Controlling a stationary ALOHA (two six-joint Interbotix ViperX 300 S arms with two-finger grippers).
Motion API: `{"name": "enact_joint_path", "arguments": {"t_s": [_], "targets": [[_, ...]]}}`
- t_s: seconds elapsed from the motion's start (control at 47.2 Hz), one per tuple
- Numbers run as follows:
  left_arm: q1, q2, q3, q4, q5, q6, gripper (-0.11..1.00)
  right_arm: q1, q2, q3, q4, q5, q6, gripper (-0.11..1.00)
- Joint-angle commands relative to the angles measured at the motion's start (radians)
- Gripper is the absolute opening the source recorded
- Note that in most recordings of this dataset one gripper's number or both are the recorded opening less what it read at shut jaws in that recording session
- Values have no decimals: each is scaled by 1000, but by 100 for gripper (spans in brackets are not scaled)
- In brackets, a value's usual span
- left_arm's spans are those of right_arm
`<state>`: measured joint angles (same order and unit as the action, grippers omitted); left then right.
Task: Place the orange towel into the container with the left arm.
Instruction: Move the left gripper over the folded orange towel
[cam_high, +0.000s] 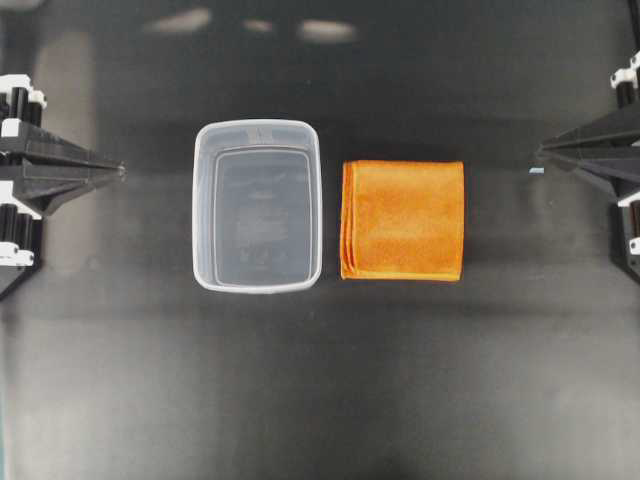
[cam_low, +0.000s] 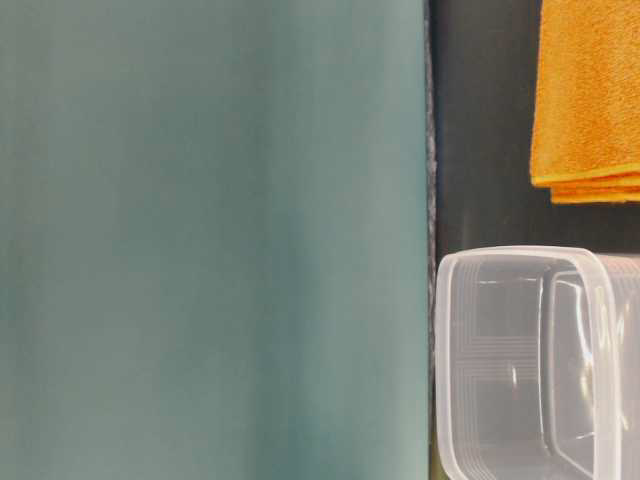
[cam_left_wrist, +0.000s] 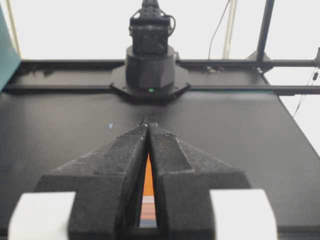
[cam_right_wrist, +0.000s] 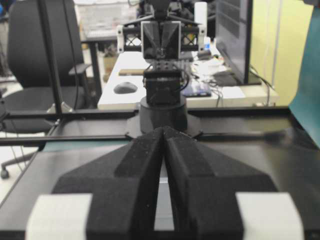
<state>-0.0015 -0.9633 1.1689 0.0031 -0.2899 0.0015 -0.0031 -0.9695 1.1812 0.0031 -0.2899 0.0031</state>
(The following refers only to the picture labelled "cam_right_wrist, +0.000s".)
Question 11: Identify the black computer mouse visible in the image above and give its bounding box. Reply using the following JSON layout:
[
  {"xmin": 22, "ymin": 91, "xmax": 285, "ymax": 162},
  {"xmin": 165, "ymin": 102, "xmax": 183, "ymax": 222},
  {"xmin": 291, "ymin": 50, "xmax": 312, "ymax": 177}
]
[{"xmin": 113, "ymin": 81, "xmax": 138, "ymax": 95}]

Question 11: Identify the black computer monitor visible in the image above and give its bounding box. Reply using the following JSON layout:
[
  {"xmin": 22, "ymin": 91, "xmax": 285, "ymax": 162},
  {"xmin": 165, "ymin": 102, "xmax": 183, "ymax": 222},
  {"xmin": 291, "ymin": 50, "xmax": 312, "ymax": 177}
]
[{"xmin": 215, "ymin": 0, "xmax": 261, "ymax": 85}]

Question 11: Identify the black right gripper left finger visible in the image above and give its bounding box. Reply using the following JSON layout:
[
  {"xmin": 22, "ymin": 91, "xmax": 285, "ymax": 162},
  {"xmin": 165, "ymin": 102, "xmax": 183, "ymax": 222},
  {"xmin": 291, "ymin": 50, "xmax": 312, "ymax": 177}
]
[{"xmin": 25, "ymin": 128, "xmax": 164, "ymax": 240}]

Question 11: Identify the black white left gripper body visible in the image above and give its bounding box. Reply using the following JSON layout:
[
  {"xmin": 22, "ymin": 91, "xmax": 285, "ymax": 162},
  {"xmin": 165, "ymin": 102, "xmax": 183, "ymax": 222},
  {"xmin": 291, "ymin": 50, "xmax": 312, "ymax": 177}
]
[{"xmin": 116, "ymin": 20, "xmax": 205, "ymax": 60}]

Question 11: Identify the black mount base plate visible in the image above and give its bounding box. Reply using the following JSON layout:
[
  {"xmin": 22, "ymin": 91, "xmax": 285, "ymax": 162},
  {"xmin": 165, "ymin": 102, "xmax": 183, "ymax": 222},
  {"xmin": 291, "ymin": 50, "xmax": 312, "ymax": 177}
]
[{"xmin": 126, "ymin": 107, "xmax": 298, "ymax": 139}]

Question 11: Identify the teal backdrop cloth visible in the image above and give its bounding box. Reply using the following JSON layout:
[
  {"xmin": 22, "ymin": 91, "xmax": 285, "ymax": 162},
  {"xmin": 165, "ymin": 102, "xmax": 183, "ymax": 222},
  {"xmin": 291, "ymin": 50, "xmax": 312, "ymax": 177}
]
[{"xmin": 289, "ymin": 0, "xmax": 320, "ymax": 146}]

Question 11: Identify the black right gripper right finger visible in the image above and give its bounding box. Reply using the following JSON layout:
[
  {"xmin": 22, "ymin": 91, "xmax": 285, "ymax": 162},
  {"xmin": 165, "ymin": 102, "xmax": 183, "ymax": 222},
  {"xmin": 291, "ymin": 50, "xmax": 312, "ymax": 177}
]
[{"xmin": 163, "ymin": 127, "xmax": 305, "ymax": 240}]

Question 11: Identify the black metal frame pole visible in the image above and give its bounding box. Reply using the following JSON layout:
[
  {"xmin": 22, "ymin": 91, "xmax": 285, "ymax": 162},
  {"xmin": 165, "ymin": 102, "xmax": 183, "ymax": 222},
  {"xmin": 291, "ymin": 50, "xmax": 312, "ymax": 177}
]
[{"xmin": 37, "ymin": 0, "xmax": 62, "ymax": 115}]

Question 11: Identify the black office chair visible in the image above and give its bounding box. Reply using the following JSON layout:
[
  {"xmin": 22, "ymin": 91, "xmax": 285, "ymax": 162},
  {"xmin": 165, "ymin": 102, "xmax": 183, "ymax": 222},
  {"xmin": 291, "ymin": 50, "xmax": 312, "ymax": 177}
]
[{"xmin": 0, "ymin": 0, "xmax": 94, "ymax": 179}]

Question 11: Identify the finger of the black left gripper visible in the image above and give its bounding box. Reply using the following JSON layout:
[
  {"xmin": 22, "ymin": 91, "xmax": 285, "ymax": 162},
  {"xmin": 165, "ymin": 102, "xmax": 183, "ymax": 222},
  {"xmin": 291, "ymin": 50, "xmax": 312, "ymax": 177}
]
[
  {"xmin": 142, "ymin": 22, "xmax": 161, "ymax": 58},
  {"xmin": 161, "ymin": 22, "xmax": 180, "ymax": 58}
]

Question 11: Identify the white office desk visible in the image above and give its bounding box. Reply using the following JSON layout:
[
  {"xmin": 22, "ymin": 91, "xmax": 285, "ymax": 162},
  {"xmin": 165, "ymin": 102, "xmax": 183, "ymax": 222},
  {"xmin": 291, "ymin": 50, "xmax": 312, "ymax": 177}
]
[{"xmin": 97, "ymin": 52, "xmax": 279, "ymax": 110}]

